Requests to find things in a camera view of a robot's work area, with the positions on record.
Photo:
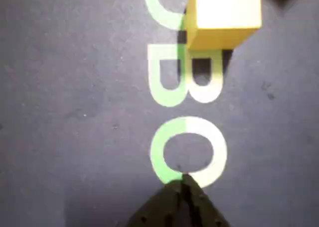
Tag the yellow block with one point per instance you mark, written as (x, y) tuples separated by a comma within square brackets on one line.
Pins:
[(224, 10)]

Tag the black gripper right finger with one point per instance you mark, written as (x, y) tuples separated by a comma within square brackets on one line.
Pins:
[(202, 207)]

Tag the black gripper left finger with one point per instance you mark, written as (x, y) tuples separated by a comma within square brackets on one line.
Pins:
[(162, 207)]

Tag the dark mat with ROBO print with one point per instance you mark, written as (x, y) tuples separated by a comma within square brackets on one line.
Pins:
[(74, 87)]

